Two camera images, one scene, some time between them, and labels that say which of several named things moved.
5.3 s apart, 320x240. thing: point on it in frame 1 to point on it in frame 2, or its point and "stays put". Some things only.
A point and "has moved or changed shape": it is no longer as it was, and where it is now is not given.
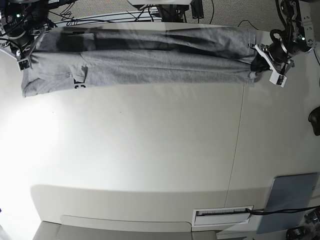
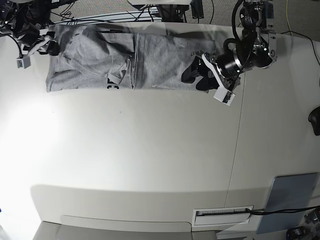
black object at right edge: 314,118 stays put
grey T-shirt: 74,57 has moved or changed shape
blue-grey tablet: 292,191 stays put
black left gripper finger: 259,64 to 189,75
